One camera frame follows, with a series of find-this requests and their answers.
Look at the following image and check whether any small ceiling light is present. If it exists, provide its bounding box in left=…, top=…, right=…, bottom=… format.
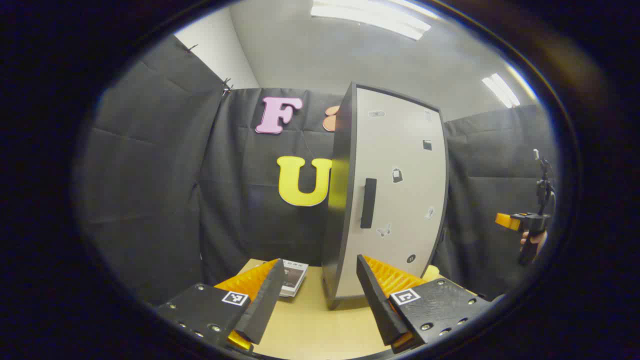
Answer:
left=482, top=73, right=521, bottom=108

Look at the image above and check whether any black backdrop cloth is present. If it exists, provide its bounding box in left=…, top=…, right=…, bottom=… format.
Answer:
left=75, top=35, right=561, bottom=306

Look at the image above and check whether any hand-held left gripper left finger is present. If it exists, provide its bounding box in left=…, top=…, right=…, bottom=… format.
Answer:
left=155, top=257, right=287, bottom=353

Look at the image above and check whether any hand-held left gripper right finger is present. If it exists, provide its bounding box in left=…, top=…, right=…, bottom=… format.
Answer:
left=356, top=253, right=493, bottom=355

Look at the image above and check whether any black door handle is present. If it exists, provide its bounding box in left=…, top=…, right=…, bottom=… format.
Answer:
left=360, top=177, right=378, bottom=230

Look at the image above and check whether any white book with portrait cover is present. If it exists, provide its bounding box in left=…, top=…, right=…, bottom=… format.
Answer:
left=279, top=260, right=309, bottom=298

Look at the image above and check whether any dark grey cabinet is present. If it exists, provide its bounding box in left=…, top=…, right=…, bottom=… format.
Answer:
left=321, top=81, right=449, bottom=311

